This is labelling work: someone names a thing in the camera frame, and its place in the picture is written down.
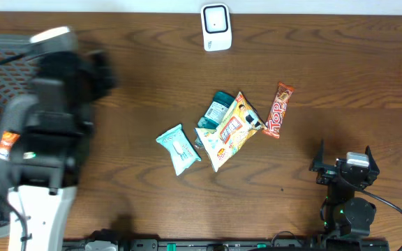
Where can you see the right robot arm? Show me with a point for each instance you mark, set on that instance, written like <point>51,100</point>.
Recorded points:
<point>344,214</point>

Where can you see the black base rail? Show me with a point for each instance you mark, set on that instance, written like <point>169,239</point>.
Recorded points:
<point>156,245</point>

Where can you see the yellow snack bag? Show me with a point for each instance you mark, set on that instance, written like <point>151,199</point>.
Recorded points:
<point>239,124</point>

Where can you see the teal wet wipes pack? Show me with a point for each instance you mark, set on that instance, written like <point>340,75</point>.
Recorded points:
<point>182,154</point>

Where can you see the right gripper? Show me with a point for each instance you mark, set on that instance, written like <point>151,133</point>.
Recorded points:
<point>326,174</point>

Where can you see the red Top chocolate bar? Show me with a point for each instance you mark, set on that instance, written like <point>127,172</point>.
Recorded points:
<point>278,110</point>

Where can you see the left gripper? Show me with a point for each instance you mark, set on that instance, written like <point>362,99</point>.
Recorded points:
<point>93,67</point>

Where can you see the small orange snack packet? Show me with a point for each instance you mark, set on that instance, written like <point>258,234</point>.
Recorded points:
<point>7,141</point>

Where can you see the white barcode scanner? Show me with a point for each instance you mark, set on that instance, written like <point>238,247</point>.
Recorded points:
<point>216,27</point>

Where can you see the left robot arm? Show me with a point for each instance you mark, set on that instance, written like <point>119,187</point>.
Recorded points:
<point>55,132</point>

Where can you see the blue mouthwash bottle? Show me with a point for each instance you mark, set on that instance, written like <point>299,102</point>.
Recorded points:
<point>216,111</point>

